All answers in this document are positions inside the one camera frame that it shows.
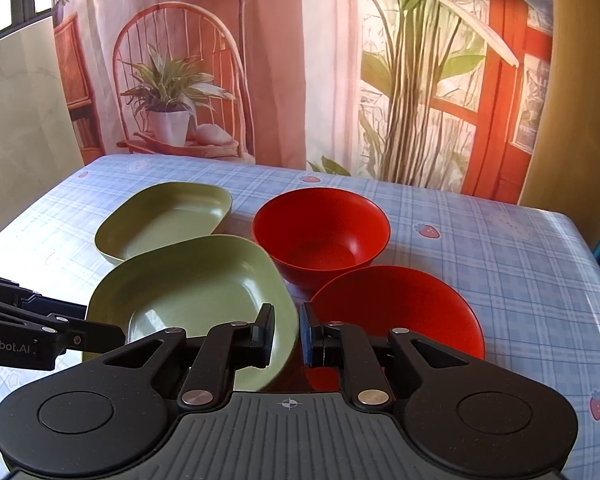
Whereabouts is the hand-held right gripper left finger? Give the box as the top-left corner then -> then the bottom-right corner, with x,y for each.
102,304 -> 276,409

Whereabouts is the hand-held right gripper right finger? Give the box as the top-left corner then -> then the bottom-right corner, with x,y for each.
300,301 -> 483,408

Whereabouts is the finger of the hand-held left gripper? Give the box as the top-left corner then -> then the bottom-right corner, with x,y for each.
0,271 -> 88,319
0,305 -> 127,356

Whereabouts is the green plate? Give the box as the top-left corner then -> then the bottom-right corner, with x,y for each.
82,234 -> 301,393
94,181 -> 233,266

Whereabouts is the red bowl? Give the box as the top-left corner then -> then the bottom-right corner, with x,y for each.
305,265 -> 486,392
251,187 -> 392,291

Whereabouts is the white marble panel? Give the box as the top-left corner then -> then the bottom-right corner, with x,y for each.
0,12 -> 86,251

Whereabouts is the blue plaid tablecloth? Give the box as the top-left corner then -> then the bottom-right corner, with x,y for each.
0,154 -> 600,480

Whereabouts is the yellow wooden panel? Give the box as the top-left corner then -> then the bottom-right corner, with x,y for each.
517,0 -> 600,256

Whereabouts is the printed wall tapestry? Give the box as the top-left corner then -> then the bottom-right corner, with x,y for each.
50,0 -> 556,206

